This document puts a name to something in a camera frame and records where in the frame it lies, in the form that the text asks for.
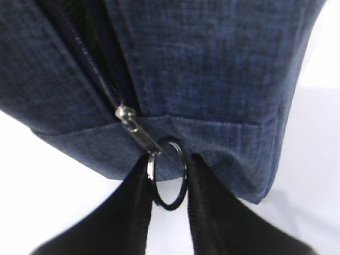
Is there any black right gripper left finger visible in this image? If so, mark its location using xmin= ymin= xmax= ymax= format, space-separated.
xmin=33 ymin=156 xmax=152 ymax=254

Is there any dark blue fabric bag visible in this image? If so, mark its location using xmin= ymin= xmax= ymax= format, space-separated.
xmin=1 ymin=1 xmax=325 ymax=204

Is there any silver zipper pull ring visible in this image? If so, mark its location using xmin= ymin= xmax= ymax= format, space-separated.
xmin=114 ymin=104 xmax=190 ymax=212

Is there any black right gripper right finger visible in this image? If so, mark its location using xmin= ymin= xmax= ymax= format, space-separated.
xmin=187 ymin=154 xmax=338 ymax=255

